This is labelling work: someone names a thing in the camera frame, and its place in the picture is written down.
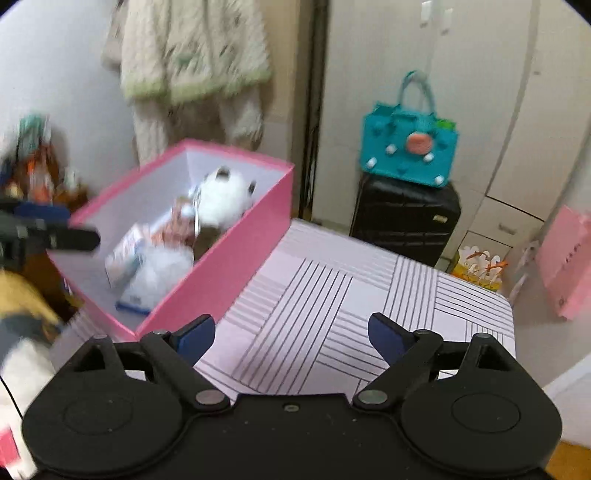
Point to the colourful shelf clutter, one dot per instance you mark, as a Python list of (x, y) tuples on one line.
[(37, 175)]

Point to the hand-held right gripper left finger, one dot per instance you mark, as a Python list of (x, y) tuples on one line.
[(196, 337)]

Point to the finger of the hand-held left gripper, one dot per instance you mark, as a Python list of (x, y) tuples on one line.
[(41, 211), (74, 239)]

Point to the small white tissue pack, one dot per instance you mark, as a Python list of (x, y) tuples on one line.
[(122, 256)]

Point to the cream knit cardigan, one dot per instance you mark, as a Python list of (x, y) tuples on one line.
[(194, 50)]

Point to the cream fluffy robe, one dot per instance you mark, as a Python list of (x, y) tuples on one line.
[(231, 120)]

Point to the clear plastic bag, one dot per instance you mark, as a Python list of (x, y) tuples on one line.
[(521, 267)]

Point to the teal felt tote bag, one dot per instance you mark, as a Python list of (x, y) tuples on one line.
[(406, 143)]

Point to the pink paper bag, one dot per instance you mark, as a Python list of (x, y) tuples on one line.
[(568, 258)]

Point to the beige wardrobe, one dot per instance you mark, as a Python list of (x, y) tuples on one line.
[(485, 92)]

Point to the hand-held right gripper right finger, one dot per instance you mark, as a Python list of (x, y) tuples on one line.
[(390, 339)]

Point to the black suitcase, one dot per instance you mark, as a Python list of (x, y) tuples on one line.
[(401, 217)]

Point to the large white tissue pack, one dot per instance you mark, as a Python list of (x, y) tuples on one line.
[(136, 300)]

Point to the pink knit scarf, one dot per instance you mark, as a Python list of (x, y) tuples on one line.
[(178, 221)]

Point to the pink cardboard box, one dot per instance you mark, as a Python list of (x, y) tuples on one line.
[(221, 277)]

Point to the striped tablecloth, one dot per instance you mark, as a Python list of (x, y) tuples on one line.
[(346, 300)]

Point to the white plush cat toy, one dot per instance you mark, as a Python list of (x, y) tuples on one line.
[(226, 198)]

